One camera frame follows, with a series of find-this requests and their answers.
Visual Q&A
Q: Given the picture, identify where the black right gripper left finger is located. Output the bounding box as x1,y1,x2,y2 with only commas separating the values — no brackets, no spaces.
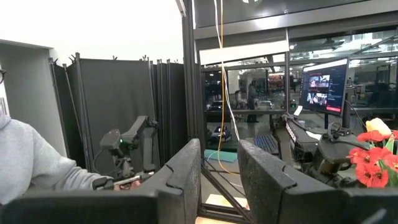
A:
0,138,202,224

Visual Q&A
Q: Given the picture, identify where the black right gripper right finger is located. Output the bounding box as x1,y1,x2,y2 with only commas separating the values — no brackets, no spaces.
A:
237,139,398,224

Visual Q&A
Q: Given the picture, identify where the red artificial flower bunch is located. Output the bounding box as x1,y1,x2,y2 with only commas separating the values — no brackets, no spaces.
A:
346,129,398,189

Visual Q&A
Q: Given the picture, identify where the orange artificial tulip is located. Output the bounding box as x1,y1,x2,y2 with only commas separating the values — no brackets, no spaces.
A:
365,117,393,147

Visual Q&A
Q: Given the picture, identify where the person's hand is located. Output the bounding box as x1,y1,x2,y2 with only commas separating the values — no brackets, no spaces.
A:
113,179,141,191

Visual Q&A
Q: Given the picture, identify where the backlit computer keyboard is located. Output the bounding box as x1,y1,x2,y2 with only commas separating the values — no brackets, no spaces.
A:
252,134,280,156

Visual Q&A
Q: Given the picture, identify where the teal floor mat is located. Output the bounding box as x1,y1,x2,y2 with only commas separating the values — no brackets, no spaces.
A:
203,148,239,164

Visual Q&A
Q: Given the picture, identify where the person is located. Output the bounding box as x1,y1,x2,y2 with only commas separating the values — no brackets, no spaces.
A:
246,80,259,123
0,68,141,207

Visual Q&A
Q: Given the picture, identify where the black folding partition screen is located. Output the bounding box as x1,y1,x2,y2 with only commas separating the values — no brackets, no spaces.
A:
48,52,189,177

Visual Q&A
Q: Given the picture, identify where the black computer monitor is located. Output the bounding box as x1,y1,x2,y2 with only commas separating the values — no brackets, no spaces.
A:
298,57,350,117

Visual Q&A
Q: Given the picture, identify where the black aluminium rig frame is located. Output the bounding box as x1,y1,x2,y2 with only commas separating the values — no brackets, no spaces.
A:
175,0,254,224

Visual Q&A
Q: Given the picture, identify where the yellow cable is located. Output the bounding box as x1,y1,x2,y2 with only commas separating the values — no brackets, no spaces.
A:
215,0,239,175

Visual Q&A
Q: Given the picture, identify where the white cable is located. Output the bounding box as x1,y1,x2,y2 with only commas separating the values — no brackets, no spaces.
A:
213,0,241,142

